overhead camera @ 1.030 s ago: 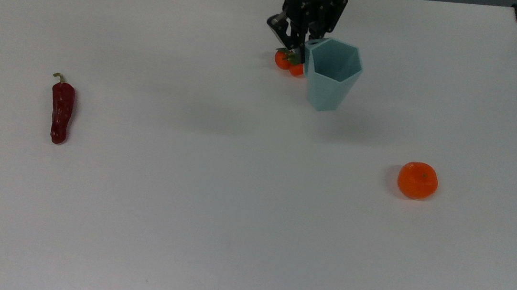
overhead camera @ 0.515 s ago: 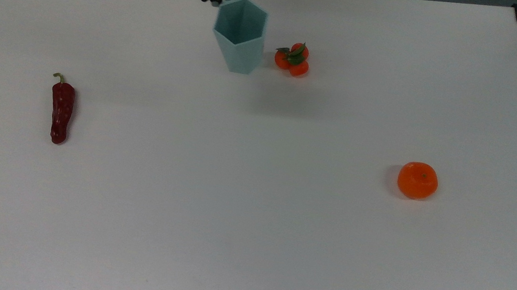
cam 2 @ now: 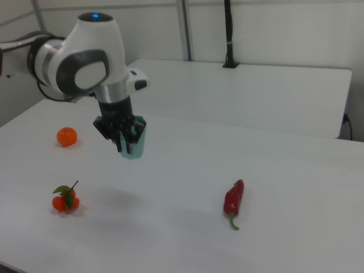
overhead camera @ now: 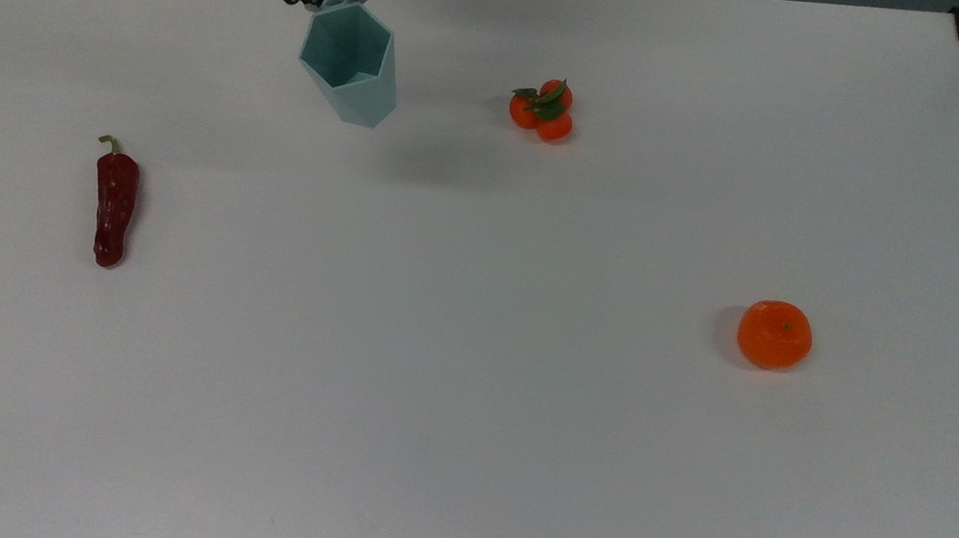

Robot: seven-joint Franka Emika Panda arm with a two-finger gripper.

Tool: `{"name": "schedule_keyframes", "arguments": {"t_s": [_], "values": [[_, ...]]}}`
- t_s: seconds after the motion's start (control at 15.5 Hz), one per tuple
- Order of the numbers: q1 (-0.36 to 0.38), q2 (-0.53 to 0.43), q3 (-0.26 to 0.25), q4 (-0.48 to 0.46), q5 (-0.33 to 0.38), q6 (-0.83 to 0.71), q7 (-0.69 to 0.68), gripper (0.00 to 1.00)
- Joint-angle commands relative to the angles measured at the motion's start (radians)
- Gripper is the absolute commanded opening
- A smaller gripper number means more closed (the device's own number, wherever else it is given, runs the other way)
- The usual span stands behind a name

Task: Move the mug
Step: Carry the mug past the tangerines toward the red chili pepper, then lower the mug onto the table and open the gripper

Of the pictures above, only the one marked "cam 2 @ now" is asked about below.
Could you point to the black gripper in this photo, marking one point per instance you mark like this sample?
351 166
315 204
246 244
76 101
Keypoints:
116 119

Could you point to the teal hexagonal mug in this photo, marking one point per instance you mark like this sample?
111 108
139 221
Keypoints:
139 148

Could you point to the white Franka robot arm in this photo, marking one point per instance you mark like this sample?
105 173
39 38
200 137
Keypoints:
91 48

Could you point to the orange toy fruit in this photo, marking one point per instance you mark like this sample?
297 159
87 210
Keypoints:
66 137

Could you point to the small mandarin cluster with leaves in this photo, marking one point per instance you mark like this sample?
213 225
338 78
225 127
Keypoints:
64 202

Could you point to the red chili pepper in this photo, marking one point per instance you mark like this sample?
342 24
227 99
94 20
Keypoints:
233 197

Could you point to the white side table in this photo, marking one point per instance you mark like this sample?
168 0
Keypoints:
241 96

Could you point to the black pole with base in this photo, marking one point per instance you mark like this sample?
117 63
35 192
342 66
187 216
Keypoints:
229 34

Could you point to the grey metal partition post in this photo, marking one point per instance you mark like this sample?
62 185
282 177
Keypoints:
186 28
39 14

